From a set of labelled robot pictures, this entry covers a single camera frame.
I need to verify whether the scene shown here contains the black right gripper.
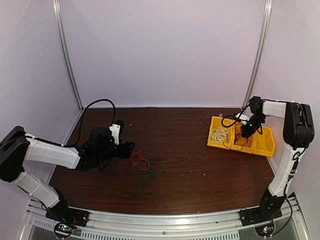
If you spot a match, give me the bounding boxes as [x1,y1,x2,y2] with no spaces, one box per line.
[240,114,266,138]

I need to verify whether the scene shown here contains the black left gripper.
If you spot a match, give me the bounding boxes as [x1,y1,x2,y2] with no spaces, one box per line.
[95,138,135,165]

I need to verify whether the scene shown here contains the white cable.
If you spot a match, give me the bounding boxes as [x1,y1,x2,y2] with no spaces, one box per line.
[211,126,230,144]

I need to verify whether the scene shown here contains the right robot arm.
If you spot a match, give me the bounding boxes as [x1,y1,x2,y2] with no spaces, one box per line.
[240,96,315,221]

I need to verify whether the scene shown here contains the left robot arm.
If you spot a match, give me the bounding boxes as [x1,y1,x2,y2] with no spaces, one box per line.
[0,124,135,222]

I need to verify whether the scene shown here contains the yellow bin right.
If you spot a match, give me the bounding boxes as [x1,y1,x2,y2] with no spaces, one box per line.
[252,126,276,158]

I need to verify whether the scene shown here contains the yellow bin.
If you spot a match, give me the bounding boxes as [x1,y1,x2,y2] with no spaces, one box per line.
[230,123,254,154]
[207,116,233,150]
[252,126,276,158]

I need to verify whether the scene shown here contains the yellow bin middle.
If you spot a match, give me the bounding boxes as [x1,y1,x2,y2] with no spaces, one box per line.
[230,123,254,154]

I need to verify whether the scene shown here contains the yellow bin left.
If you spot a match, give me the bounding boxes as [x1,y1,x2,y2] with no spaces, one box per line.
[207,116,233,150]

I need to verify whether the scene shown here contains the left controller board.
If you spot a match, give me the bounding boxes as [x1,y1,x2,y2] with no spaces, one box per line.
[53,222,76,239]

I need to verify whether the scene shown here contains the controller board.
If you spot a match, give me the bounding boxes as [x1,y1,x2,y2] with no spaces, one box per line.
[254,223,275,238]
[53,222,76,239]

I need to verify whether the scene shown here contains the right controller board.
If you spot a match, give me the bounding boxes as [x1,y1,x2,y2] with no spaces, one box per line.
[254,223,275,238]

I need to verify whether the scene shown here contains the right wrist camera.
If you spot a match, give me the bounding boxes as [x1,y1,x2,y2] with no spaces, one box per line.
[234,112,250,125]

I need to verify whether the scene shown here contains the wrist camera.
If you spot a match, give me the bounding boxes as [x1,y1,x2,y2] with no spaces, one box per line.
[109,119,125,145]
[234,112,250,125]

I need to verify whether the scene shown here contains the black right camera cable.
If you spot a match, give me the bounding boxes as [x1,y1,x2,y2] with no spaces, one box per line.
[221,104,251,129]

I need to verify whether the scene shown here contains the black camera cable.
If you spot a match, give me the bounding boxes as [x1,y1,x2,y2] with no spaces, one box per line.
[64,98,117,148]
[221,104,251,129]

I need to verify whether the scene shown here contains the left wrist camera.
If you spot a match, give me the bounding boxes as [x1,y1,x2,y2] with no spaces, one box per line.
[109,119,125,145]

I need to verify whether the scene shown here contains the green cable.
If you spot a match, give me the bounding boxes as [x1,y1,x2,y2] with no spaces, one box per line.
[132,156,166,208]

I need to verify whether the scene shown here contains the aluminium frame post right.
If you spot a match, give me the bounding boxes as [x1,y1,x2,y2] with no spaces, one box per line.
[242,0,273,109]

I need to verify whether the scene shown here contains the aluminium frame post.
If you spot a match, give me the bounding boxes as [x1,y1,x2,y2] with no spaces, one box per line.
[242,0,273,109]
[52,0,84,112]

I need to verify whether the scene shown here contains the black left camera cable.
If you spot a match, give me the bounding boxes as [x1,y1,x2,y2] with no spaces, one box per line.
[64,98,117,148]

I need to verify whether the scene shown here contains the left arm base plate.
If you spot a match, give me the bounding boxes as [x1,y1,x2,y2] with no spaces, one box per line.
[45,203,89,227]

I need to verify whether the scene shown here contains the aluminium front rail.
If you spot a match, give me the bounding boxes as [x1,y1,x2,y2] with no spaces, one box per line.
[18,196,311,240]

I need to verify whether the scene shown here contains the aluminium frame post left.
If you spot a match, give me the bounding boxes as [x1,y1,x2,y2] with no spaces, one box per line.
[52,0,84,112]

